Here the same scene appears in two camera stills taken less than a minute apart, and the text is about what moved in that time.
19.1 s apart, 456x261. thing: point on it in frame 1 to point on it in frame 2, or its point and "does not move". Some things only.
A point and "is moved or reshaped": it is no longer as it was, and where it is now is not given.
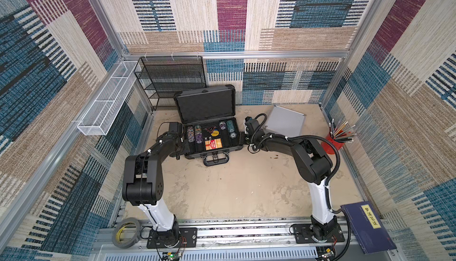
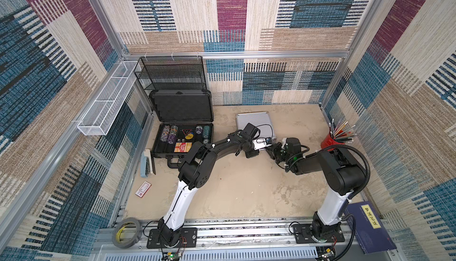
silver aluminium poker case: x=285 y=122 to x=260 y=120
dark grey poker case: x=211 y=129 is moved or reshaped
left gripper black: x=178 y=155 to x=250 y=156
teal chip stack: x=230 y=126 to x=206 y=131
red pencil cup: x=328 y=148 does not move
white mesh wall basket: x=99 y=118 does not move
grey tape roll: x=117 y=231 does not move
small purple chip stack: x=222 y=125 to x=198 y=129
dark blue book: x=371 y=232 does not move
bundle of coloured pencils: x=339 y=133 does not move
